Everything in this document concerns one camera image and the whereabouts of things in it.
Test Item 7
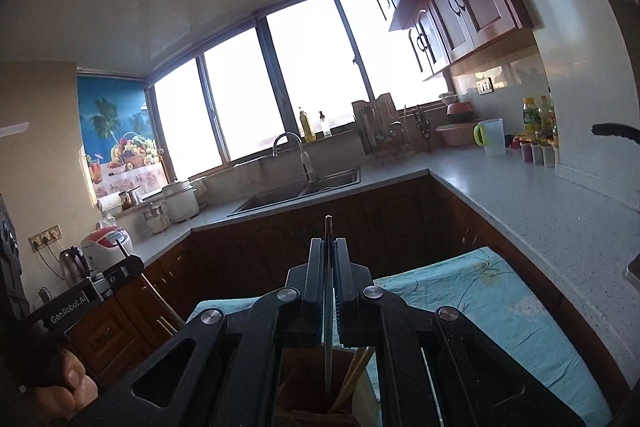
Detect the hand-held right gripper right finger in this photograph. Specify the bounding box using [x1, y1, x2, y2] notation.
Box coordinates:
[334, 237, 587, 427]

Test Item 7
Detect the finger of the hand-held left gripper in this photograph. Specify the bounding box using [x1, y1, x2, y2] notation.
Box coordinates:
[97, 234, 146, 295]

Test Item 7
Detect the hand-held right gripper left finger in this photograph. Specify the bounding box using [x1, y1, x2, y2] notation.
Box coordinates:
[70, 238, 326, 427]

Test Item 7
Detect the wooden chopstick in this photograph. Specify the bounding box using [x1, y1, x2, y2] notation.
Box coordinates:
[327, 347, 370, 414]
[345, 347, 377, 395]

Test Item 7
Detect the slender metal utensil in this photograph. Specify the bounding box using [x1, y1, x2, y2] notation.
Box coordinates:
[322, 216, 335, 398]

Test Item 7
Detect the wooden utensil holder box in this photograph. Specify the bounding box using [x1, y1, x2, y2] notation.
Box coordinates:
[272, 346, 372, 427]

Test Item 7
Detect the person's left hand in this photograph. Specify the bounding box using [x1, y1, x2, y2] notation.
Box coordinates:
[30, 348, 99, 427]

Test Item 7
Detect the red and white rice cooker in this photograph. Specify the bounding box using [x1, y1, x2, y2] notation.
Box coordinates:
[81, 227, 135, 267]

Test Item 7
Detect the steel electric kettle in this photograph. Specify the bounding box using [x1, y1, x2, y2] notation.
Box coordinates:
[59, 247, 87, 289]

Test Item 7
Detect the dark appliance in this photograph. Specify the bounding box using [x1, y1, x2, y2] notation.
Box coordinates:
[0, 193, 24, 310]

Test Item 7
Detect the white electric cooker pot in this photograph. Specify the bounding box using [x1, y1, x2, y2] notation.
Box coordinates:
[161, 179, 200, 224]

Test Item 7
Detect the steel double sink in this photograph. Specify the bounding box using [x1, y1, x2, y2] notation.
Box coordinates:
[227, 167, 362, 218]

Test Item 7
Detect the metal kitchen faucet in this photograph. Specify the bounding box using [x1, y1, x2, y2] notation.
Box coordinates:
[272, 132, 319, 184]

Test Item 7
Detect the beige dish cloth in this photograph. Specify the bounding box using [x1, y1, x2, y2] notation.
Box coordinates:
[232, 157, 267, 191]

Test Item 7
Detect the blue floral tablecloth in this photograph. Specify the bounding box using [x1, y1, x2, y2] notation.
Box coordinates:
[187, 247, 614, 427]

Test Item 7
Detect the yellow bottle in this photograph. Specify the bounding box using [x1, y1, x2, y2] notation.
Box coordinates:
[299, 108, 315, 143]

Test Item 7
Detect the cutting board rack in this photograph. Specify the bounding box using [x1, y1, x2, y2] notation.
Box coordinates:
[351, 93, 414, 158]

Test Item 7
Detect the pink basin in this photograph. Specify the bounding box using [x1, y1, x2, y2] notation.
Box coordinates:
[436, 122, 479, 148]

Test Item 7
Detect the red bowl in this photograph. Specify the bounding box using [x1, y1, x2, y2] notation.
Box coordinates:
[446, 102, 474, 124]

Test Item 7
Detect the kitchen window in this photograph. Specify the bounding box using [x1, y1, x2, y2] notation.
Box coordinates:
[146, 0, 452, 182]

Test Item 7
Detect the green label oil bottle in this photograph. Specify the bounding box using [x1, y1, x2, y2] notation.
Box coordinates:
[522, 97, 544, 138]

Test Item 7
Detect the tropical fruit wall poster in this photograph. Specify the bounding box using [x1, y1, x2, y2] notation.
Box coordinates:
[77, 74, 169, 200]

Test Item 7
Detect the measuring cup with green handle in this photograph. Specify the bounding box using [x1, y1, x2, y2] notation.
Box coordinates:
[474, 118, 506, 158]

